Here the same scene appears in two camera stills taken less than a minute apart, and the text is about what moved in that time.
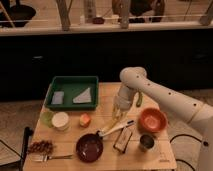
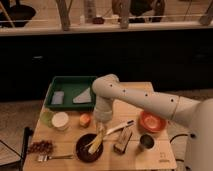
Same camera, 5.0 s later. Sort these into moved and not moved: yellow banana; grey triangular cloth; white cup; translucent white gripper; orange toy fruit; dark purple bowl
Moved: translucent white gripper; yellow banana
Not moved: dark purple bowl; orange toy fruit; white cup; grey triangular cloth
